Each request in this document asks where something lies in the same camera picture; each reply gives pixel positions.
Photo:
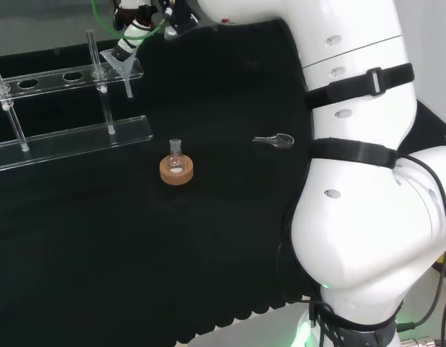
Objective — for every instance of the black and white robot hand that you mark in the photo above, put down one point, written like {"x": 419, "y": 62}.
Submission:
{"x": 130, "y": 39}

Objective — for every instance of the translucent plastic funnel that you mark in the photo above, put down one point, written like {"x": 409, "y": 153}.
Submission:
{"x": 118, "y": 62}

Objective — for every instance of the round-bottom glass flask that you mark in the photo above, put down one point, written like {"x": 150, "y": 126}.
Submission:
{"x": 176, "y": 160}

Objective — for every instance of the black cloth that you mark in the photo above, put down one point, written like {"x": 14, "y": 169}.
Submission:
{"x": 136, "y": 253}

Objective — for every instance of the clear acrylic funnel stand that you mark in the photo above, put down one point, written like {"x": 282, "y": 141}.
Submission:
{"x": 81, "y": 139}

